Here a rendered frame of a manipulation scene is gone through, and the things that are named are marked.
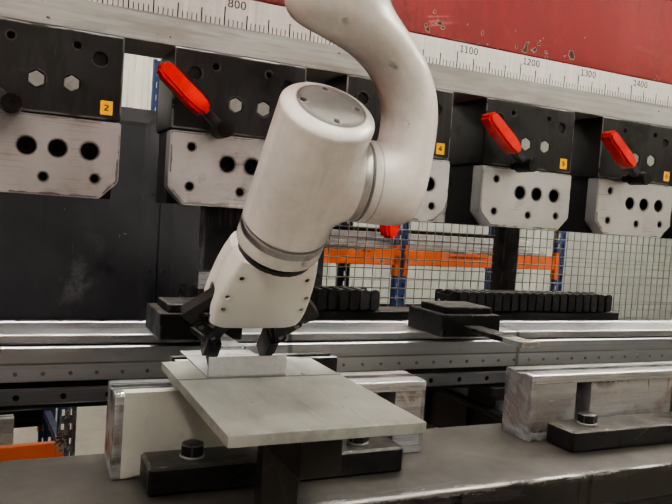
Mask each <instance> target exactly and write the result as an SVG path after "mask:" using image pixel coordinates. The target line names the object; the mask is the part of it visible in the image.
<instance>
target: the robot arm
mask: <svg viewBox="0 0 672 504"><path fill-rule="evenodd" d="M284 1H285V6H286V9H287V12H288V13H289V15H290V16H291V17H292V18H293V19H294V20H295V21H296V22H297V23H299V24H300V25H301V26H303V27H305V28H306V29H308V30H310V31H312V32H314V33H315V34H317V35H319V36H321V37H323V38H324V39H326V40H328V41H330V42H332V43H334V44H335V45H337V46H339V47H340V48H342V49H343V50H345V51H346V52H347V53H349V54H350V55H351V56H353V57H354V58H355V59H356V60H357V61H358V62H359V63H360V64H361V65H362V67H363V68H364V69H365V70H366V72H367V73H368V75H369V76H370V78H371V80H372V82H373V84H374V86H375V89H376V91H377V94H378V98H379V102H380V112H381V119H380V128H379V135H378V139H377V141H373V140H371V139H372V137H373V134H374V131H375V122H374V119H373V117H372V115H371V113H370V112H369V111H368V109H367V108H366V107H365V106H364V105H363V104H362V103H361V102H360V101H358V100H357V99H356V98H354V97H353V96H351V95H350V94H348V93H346V92H344V91H342V90H340V89H337V88H335V87H332V86H329V85H325V84H320V83H314V82H301V83H296V84H292V85H290V86H288V87H287V88H285V89H284V90H283V91H282V92H281V94H280V97H279V99H278V103H277V106H276V109H275V112H274V115H273V118H272V121H271V124H270V127H269V130H268V134H267V137H266V140H265V143H264V146H263V149H262V152H261V155H260V158H259V162H258V165H257V168H256V171H255V174H254V177H253V180H252V183H251V186H250V190H249V193H248V196H247V199H246V202H245V205H244V208H243V211H242V214H241V217H240V220H239V223H238V227H237V231H234V232H233V233H232V234H231V235H230V237H229V238H228V240H227V241H226V243H225V244H224V246H223V247H222V249H221V251H220V253H219V254H218V256H217V258H216V260H215V263H214V265H213V267H212V269H211V272H210V274H209V276H208V279H207V282H206V285H205V288H204V292H203V293H201V294H199V295H198V296H196V297H195V298H193V299H191V300H190V301H188V302H186V303H185V304H183V305H182V306H181V307H180V309H181V315H182V318H183V319H185V320H186V321H188V322H189V323H191V324H193V325H195V328H196V329H197V330H198V331H200V332H201V333H202V334H203V335H204V336H203V339H202V342H201V354H202V356H206V360H207V365H208V358H209V357H218V354H219V352H220V349H221V346H222V343H221V337H222V335H223V334H224V333H225V332H226V331H227V330H228V328H263V329H262V331H261V334H260V336H259V339H258V341H257V344H256V346H257V350H258V354H259V356H272V354H274V353H275V351H276V349H277V346H278V344H279V342H283V341H285V340H286V338H287V337H286V335H288V334H290V333H291V332H293V331H295V330H297V329H299V328H300V327H301V326H302V324H303V323H304V324H306V323H308V322H310V321H312V320H314V319H316V318H318V317H319V313H318V310H317V308H316V306H315V304H314V303H313V302H312V300H311V299H310V297H311V294H312V291H313V287H314V283H315V279H316V273H317V267H318V260H319V258H320V255H321V253H322V251H323V248H324V246H325V244H326V242H327V239H328V237H329V235H330V232H331V230H332V229H333V227H335V226H336V225H338V224H340V223H343V222H358V223H366V224H374V225H385V226H396V225H402V224H405V223H407V222H409V221H411V220H412V219H413V218H414V217H415V216H416V214H417V213H418V211H419V210H420V207H421V205H422V203H423V200H424V197H425V194H426V191H427V186H428V182H429V178H430V172H431V166H432V160H433V155H434V149H435V142H436V135H437V125H438V102H437V94H436V89H435V85H434V81H433V78H432V75H431V72H430V69H429V67H428V65H427V62H426V60H425V58H424V56H423V54H422V53H421V51H420V49H419V47H418V46H417V44H416V42H415V41H414V39H413V38H412V36H411V34H410V33H409V31H408V30H407V28H406V27H405V25H404V24H403V23H402V21H401V20H400V18H399V17H398V15H397V13H396V12H395V10H394V7H393V5H392V2H391V0H284ZM209 307H210V312H209V314H208V315H206V314H205V313H204V312H203V311H204V310H206V309H208V308H209Z"/></svg>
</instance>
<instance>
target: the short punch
mask: <svg viewBox="0 0 672 504"><path fill-rule="evenodd" d="M242 211H243V209H238V208H223V207H209V206H201V211H200V228H199V244H198V261H197V271H199V276H198V289H204V288H205V285H206V282H207V279H208V276H209V274H210V272H211V269H212V267H213V265H214V263H215V260H216V258H217V256H218V254H219V253H220V251H221V249H222V247H223V246H224V244H225V243H226V241H227V240H228V238H229V237H230V235H231V234H232V233H233V232H234V231H237V227H238V223H239V220H240V217H241V214H242Z"/></svg>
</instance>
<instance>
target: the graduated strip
mask: <svg viewBox="0 0 672 504"><path fill-rule="evenodd" d="M88 1H93V2H99V3H104V4H110V5H115V6H121V7H126V8H132V9H137V10H143V11H148V12H154V13H159V14H165V15H170V16H175V17H181V18H186V19H192V20H197V21H203V22H208V23H214V24H219V25H225V26H230V27H236V28H241V29H247V30H252V31H258V32H263V33H269V34H274V35H280V36H285V37H291V38H296V39H302V40H307V41H313V42H318V43H324V44H329V45H334V46H337V45H335V44H334V43H332V42H330V41H328V40H326V39H324V38H323V37H321V36H319V35H317V34H315V33H314V32H312V31H310V30H308V29H306V28H305V27H303V26H301V25H300V24H299V23H297V22H296V21H295V20H294V19H293V18H292V17H291V16H290V15H289V13H288V12H287V9H286V7H282V6H277V5H272V4H268V3H263V2H258V1H253V0H88ZM409 33H410V34H411V36H412V38H413V39H414V41H415V42H416V44H417V46H418V47H419V49H420V51H421V53H422V54H423V56H424V58H425V60H426V62H428V63H433V64H439V65H444V66H450V67H455V68H461V69H466V70H472V71H477V72H483V73H488V74H493V75H499V76H504V77H510V78H515V79H521V80H526V81H532V82H537V83H543V84H548V85H554V86H559V87H565V88H570V89H576V90H581V91H587V92H592V93H598V94H603V95H609V96H614V97H620V98H625V99H631V100H636V101H642V102H647V103H652V104H658V105H663V106H669V107H672V85H670V84H665V83H660V82H655V81H650V80H645V79H640V78H635V77H630V76H625V75H620V74H615V73H610V72H605V71H600V70H595V69H590V68H585V67H580V66H576V65H571V64H566V63H561V62H556V61H551V60H546V59H541V58H536V57H531V56H526V55H521V54H516V53H511V52H506V51H501V50H496V49H491V48H486V47H481V46H476V45H471V44H466V43H461V42H456V41H451V40H446V39H441V38H436V37H431V36H426V35H422V34H417V33H412V32H409Z"/></svg>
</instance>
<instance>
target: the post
mask: <svg viewBox="0 0 672 504"><path fill-rule="evenodd" d="M519 232H520V228H509V227H495V229H494V235H496V236H494V241H493V244H495V245H493V253H494V254H492V262H493V264H492V266H491V271H492V273H491V278H490V281H492V282H490V290H495V291H497V290H503V291H505V290H510V291H513V290H515V280H516V268H517V256H518V244H519Z"/></svg>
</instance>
